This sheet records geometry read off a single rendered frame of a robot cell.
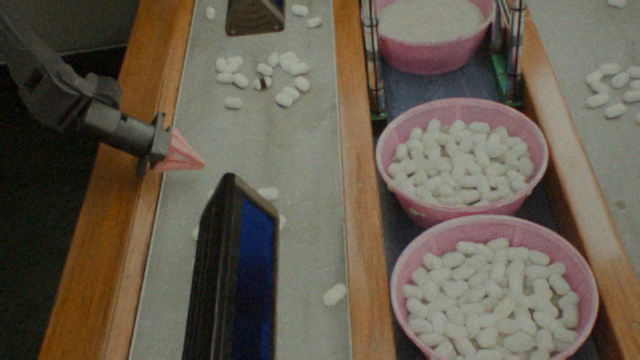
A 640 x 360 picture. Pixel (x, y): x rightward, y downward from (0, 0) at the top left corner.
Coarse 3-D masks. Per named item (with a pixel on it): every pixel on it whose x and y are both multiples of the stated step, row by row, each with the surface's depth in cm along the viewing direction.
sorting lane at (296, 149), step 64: (320, 0) 170; (192, 64) 158; (256, 64) 155; (320, 64) 153; (192, 128) 143; (256, 128) 141; (320, 128) 139; (192, 192) 130; (320, 192) 127; (192, 256) 120; (320, 256) 117; (320, 320) 108
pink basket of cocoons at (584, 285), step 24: (480, 216) 115; (504, 216) 115; (432, 240) 115; (456, 240) 117; (480, 240) 117; (528, 240) 114; (552, 240) 112; (408, 264) 113; (576, 264) 109; (576, 288) 108
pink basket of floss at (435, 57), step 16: (384, 0) 167; (464, 0) 167; (480, 0) 163; (480, 32) 153; (384, 48) 157; (400, 48) 153; (416, 48) 151; (432, 48) 151; (448, 48) 151; (464, 48) 153; (400, 64) 158; (416, 64) 156; (432, 64) 155; (448, 64) 156
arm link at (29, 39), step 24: (0, 0) 123; (0, 24) 121; (24, 24) 123; (0, 48) 121; (24, 48) 119; (48, 48) 122; (24, 72) 119; (48, 72) 117; (24, 96) 119; (48, 96) 117; (72, 96) 118; (48, 120) 119
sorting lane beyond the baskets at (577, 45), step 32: (544, 0) 161; (576, 0) 159; (544, 32) 152; (576, 32) 151; (608, 32) 150; (576, 64) 144; (576, 96) 137; (608, 96) 137; (608, 128) 131; (608, 160) 125; (608, 192) 120
